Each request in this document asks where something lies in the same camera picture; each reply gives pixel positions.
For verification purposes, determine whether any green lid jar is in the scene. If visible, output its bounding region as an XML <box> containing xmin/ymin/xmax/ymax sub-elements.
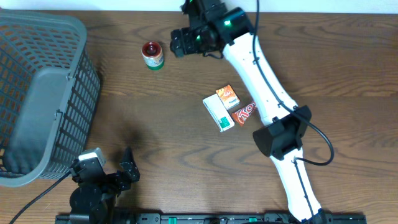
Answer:
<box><xmin>141</xmin><ymin>42</ymin><xmax>164</xmax><ymax>70</ymax></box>

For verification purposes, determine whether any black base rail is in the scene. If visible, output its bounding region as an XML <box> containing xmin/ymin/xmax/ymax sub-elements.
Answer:
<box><xmin>55</xmin><ymin>212</ymin><xmax>368</xmax><ymax>224</ymax></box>

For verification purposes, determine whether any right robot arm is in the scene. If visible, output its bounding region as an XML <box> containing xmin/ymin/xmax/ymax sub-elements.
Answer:
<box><xmin>170</xmin><ymin>0</ymin><xmax>335</xmax><ymax>223</ymax></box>

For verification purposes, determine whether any small orange box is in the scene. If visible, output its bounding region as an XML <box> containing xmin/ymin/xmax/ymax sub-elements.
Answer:
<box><xmin>216</xmin><ymin>84</ymin><xmax>240</xmax><ymax>110</ymax></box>

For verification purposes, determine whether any grey plastic basket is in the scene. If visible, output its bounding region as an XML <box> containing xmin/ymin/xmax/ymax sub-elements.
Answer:
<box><xmin>1</xmin><ymin>9</ymin><xmax>101</xmax><ymax>187</ymax></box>

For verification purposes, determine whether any orange chocolate bar wrapper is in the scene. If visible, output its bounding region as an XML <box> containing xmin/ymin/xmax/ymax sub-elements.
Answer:
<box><xmin>232</xmin><ymin>101</ymin><xmax>257</xmax><ymax>126</ymax></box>

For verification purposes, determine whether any white green medicine box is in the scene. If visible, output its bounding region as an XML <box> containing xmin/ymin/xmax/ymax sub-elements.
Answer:
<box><xmin>203</xmin><ymin>94</ymin><xmax>235</xmax><ymax>133</ymax></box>

